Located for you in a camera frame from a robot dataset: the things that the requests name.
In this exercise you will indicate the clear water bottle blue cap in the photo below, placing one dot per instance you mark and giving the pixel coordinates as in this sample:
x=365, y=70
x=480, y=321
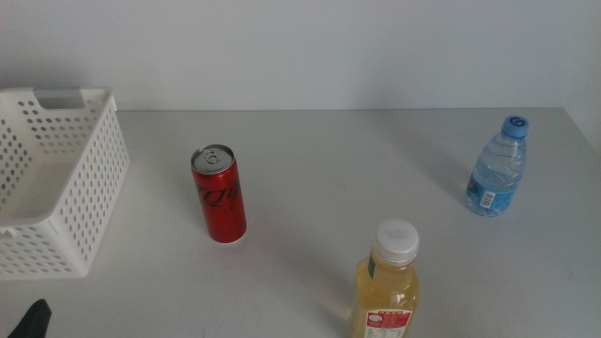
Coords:
x=497, y=173

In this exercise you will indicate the yellow juice bottle white cap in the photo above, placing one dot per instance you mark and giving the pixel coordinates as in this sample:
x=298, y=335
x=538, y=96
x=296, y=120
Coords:
x=385, y=286

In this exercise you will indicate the white perforated plastic basket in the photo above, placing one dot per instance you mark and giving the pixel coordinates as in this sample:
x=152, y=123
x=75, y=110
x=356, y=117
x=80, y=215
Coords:
x=101, y=155

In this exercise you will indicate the red soda can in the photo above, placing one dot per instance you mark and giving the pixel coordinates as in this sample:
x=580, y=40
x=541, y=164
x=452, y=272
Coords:
x=220, y=202

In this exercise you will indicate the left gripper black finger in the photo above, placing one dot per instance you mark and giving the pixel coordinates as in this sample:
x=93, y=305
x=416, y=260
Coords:
x=34, y=321

